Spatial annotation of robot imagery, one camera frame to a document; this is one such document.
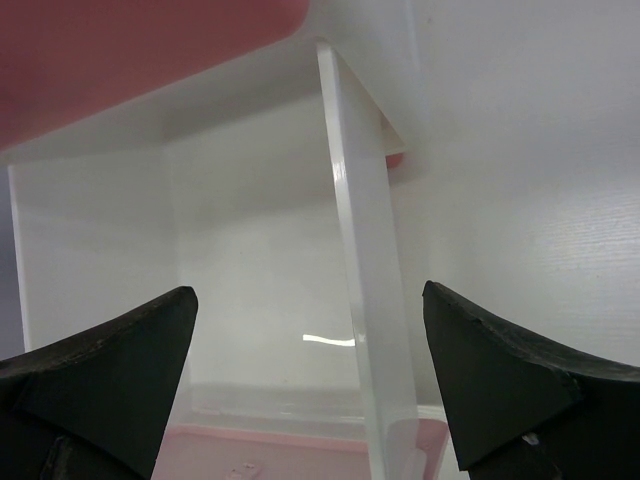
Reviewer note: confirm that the light pink drawer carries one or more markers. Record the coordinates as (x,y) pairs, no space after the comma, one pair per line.
(299,364)

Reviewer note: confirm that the pink front white drawer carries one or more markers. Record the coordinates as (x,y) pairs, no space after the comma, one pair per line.
(63,61)

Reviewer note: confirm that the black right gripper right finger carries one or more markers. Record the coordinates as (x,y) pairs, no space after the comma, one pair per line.
(522,406)

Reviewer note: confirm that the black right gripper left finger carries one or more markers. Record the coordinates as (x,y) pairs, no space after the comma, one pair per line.
(96,405)

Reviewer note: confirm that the white shoe cabinet shell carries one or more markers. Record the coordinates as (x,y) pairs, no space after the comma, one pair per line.
(371,72)

